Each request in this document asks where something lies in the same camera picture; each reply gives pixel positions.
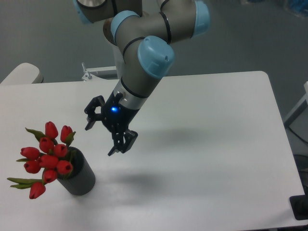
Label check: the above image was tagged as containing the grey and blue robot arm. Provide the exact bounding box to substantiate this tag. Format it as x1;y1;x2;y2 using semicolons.
74;0;210;154

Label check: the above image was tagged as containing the red tulip bouquet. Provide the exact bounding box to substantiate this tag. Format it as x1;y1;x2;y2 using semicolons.
7;121;77;199

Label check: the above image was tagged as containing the black device at table edge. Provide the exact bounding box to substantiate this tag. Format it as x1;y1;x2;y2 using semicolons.
289;195;308;220

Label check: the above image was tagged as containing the white furniture at right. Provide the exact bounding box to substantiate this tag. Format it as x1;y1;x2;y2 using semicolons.
283;82;308;128

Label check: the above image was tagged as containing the white metal mounting frame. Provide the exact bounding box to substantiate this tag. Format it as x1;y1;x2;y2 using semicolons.
81;63;118;81

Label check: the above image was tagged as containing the blue plastic bag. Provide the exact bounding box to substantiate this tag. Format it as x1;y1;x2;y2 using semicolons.
284;0;308;17

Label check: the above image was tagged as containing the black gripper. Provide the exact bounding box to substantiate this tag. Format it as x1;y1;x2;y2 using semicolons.
84;93;139;156

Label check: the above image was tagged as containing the dark grey ribbed vase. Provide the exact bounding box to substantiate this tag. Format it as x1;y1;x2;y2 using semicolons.
57;147;95;196

